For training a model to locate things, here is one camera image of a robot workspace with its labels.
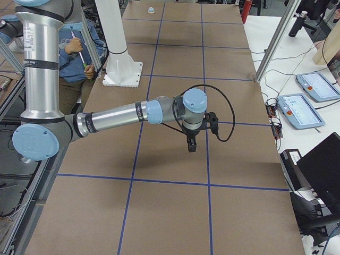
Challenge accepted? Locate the red cylinder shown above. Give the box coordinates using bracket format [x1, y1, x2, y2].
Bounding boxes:
[241, 0, 253, 24]

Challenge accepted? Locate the black box with label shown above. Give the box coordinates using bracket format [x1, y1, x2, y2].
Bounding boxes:
[280, 149, 313, 191]

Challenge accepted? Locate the black laptop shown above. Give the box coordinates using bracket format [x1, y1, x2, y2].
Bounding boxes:
[297, 132, 339, 213]

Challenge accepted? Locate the orange black electronics board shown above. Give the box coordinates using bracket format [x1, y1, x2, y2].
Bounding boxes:
[266, 104, 277, 118]

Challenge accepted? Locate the aluminium frame post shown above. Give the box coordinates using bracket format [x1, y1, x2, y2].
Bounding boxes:
[254, 0, 301, 83]

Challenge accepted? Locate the blue and cream bell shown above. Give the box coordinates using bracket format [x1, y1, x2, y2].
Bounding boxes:
[148, 7, 155, 14]

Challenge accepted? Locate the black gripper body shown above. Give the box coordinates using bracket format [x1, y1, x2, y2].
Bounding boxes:
[182, 125, 200, 145]

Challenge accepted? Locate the seated person in blue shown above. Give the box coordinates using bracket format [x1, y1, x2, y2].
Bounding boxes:
[58, 28, 96, 115]

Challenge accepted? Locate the far blue teach pendant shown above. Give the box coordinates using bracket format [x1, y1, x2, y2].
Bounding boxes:
[296, 72, 339, 103]

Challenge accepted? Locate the blue teach pendant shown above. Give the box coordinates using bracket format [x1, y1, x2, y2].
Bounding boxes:
[296, 72, 339, 103]
[277, 93, 325, 130]

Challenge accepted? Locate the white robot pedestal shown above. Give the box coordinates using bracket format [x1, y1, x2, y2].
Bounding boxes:
[95, 0, 143, 87]

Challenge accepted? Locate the near blue teach pendant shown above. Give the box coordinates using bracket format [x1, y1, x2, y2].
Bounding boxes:
[277, 93, 325, 130]

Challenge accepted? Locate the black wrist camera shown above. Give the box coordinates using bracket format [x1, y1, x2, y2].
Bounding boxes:
[203, 112, 219, 136]

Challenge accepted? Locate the pink green stick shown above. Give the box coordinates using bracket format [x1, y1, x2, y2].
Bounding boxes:
[70, 31, 95, 80]

